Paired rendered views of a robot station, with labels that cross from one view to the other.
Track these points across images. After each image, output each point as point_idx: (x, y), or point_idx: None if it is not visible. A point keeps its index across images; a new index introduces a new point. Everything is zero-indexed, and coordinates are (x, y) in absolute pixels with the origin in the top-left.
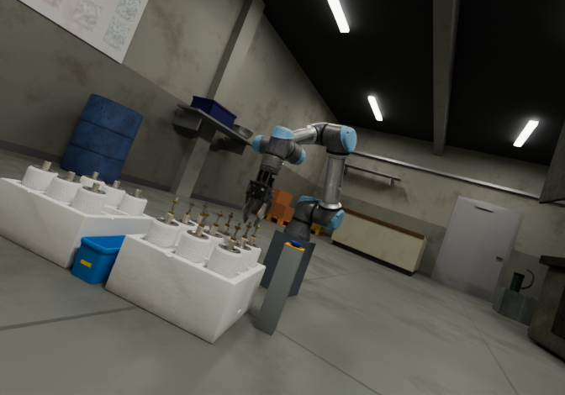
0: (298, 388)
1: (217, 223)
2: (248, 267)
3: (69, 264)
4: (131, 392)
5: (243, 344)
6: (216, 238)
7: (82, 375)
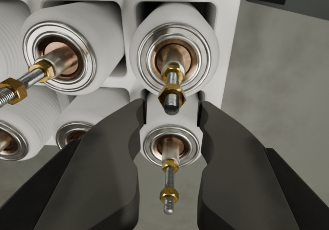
0: (306, 105)
1: (43, 75)
2: None
3: None
4: (180, 176)
5: (236, 72)
6: (96, 84)
7: (152, 180)
